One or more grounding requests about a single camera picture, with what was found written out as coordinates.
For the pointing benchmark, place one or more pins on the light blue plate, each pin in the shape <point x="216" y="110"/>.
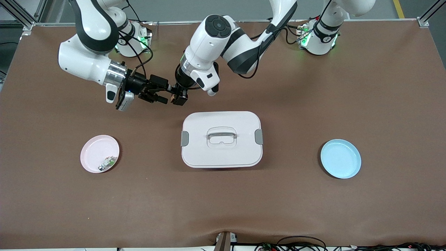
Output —
<point x="340" y="158"/>

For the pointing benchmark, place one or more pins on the aluminium frame corner post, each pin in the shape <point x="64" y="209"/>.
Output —
<point x="17" y="14"/>
<point x="422" y="22"/>

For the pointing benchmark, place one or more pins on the red and green connectors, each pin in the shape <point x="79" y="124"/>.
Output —
<point x="268" y="246"/>

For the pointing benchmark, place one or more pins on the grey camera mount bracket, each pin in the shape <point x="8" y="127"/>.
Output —
<point x="223" y="242"/>

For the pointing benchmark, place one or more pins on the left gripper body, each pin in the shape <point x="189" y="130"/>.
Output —
<point x="182" y="81"/>

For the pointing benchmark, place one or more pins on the aluminium table edge rail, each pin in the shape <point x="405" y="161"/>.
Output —
<point x="383" y="20"/>

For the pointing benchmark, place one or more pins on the brown table mat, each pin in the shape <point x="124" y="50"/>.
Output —
<point x="223" y="202"/>

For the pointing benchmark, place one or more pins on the pink plate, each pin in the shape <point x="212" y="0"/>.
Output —
<point x="94" y="150"/>

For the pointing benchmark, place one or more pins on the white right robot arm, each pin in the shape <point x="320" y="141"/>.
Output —
<point x="80" y="62"/>

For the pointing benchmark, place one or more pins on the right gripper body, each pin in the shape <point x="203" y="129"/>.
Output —
<point x="135" y="84"/>

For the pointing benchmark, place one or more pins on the white lidded storage box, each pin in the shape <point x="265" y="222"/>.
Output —
<point x="223" y="155"/>

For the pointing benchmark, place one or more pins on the green and white switch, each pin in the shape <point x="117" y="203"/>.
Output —
<point x="110" y="161"/>

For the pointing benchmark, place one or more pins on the grey box latch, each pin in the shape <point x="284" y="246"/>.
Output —
<point x="259" y="136"/>
<point x="184" y="138"/>

